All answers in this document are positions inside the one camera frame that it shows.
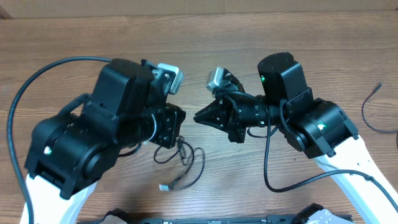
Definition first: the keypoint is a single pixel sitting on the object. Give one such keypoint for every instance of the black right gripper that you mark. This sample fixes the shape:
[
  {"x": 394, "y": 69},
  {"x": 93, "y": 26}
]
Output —
[{"x": 226, "y": 109}]

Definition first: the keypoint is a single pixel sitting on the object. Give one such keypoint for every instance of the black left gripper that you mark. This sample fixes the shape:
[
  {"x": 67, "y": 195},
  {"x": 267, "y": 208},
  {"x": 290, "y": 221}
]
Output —
[{"x": 171, "y": 121}]

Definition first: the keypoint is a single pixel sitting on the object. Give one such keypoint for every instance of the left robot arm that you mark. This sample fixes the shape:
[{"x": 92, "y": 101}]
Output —
[{"x": 71, "y": 151}]

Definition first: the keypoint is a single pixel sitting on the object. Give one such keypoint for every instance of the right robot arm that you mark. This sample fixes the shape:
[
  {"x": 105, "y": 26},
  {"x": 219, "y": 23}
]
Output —
[{"x": 318, "y": 128}]

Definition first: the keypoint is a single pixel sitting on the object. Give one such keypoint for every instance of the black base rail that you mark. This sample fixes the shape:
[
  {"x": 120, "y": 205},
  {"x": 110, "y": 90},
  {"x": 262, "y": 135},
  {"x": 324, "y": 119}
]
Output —
[{"x": 313, "y": 213}]

